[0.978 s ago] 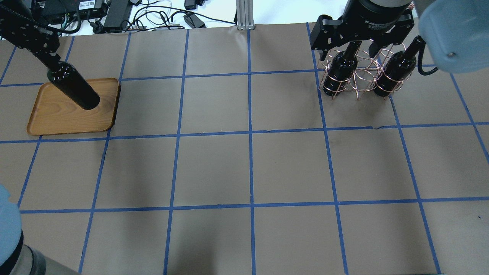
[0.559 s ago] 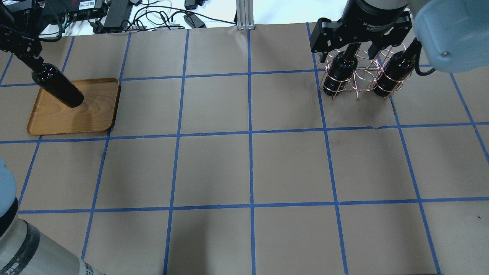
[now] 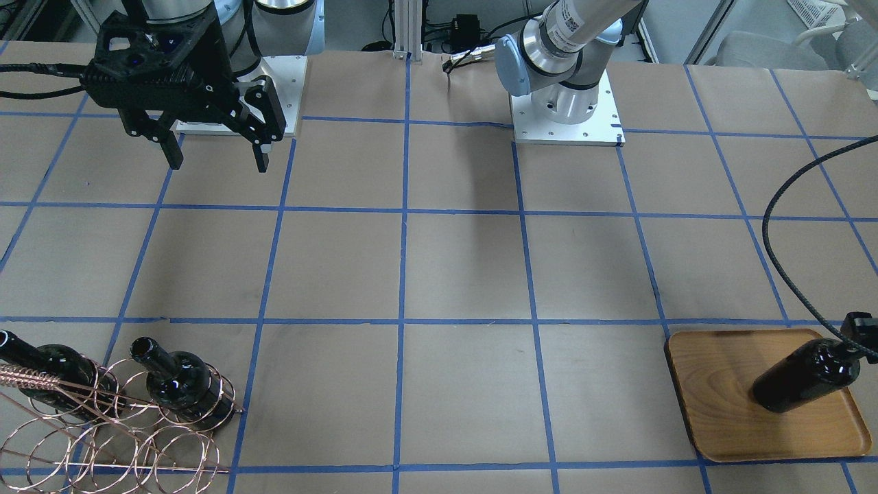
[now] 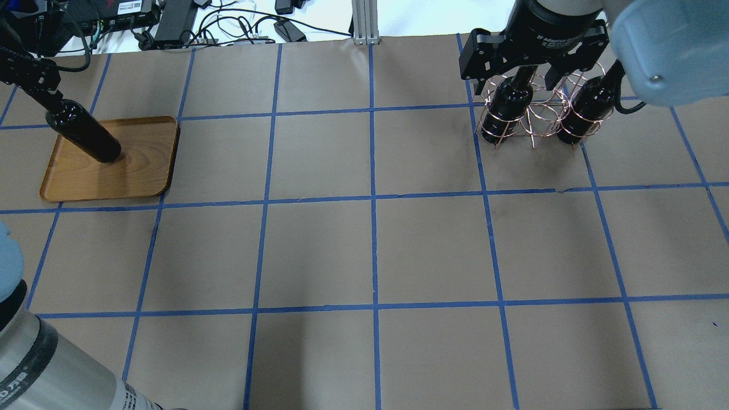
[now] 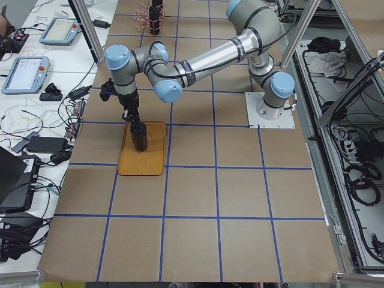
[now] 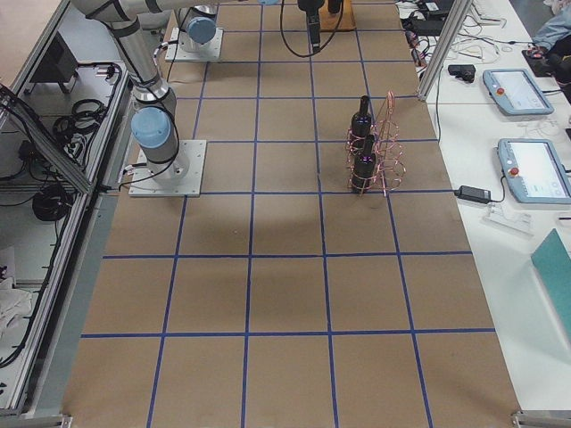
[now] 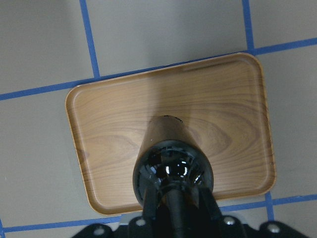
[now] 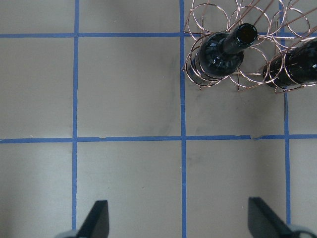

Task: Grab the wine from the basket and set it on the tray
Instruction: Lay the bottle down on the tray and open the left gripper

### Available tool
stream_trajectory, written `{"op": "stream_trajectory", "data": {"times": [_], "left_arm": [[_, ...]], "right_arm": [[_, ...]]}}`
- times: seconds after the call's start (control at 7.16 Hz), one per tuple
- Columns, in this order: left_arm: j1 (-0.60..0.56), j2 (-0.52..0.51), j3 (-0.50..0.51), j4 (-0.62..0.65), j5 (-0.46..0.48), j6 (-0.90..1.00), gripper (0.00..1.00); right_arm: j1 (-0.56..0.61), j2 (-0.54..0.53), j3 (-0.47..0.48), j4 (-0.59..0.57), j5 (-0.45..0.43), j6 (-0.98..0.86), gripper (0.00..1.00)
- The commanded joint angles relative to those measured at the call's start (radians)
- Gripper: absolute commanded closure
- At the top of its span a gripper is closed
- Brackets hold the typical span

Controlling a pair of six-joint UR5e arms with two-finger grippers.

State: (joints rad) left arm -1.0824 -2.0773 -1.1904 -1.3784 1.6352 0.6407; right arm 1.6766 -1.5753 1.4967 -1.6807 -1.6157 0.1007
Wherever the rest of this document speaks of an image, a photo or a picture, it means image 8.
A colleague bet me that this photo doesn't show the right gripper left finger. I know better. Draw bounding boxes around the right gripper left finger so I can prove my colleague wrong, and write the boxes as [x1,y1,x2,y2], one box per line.
[76,200,109,238]

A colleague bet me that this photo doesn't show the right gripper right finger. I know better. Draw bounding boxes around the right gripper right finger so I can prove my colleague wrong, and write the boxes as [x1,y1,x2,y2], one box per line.
[248,197,293,238]

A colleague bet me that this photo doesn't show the dark wine bottle right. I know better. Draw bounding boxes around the dark wine bottle right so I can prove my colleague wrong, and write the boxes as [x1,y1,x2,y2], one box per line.
[262,39,317,89]

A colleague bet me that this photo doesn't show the dark wine bottle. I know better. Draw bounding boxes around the dark wine bottle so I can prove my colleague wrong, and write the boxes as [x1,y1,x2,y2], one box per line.
[262,39,317,89]
[189,23,258,84]

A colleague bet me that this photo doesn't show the dark wine bottle left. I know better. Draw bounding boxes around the dark wine bottle left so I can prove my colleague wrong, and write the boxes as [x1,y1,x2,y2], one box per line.
[189,23,258,84]

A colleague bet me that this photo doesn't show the copper wire bottle basket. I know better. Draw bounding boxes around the copper wire bottle basket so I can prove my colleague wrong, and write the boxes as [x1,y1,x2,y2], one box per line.
[183,0,317,93]

